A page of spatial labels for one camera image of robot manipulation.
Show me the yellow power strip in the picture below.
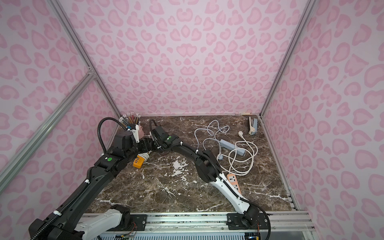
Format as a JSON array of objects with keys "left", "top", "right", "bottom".
[{"left": 133, "top": 155, "right": 146, "bottom": 169}]

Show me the pink power strip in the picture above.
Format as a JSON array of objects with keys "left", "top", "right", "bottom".
[{"left": 227, "top": 174, "right": 242, "bottom": 195}]

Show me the white cord of pink strip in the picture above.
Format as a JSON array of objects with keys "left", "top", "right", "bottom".
[{"left": 216, "top": 130, "right": 259, "bottom": 177}]

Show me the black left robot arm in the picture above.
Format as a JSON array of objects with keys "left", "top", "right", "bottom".
[{"left": 29, "top": 117, "right": 154, "bottom": 240}]

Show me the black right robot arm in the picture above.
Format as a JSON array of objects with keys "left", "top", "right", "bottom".
[{"left": 149, "top": 119, "right": 272, "bottom": 240}]

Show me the grey-blue power strip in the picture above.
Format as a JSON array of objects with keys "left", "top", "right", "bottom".
[{"left": 220, "top": 139, "right": 246, "bottom": 156}]

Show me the pink pencil cup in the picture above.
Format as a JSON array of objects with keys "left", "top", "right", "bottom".
[{"left": 118, "top": 112, "right": 145, "bottom": 136}]

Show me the grey stapler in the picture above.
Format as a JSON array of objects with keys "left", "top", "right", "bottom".
[{"left": 249, "top": 117, "right": 258, "bottom": 136}]

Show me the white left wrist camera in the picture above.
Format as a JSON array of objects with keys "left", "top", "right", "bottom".
[{"left": 127, "top": 124, "right": 143, "bottom": 143}]

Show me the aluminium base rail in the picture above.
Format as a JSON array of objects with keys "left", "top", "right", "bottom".
[{"left": 56, "top": 211, "right": 316, "bottom": 240}]

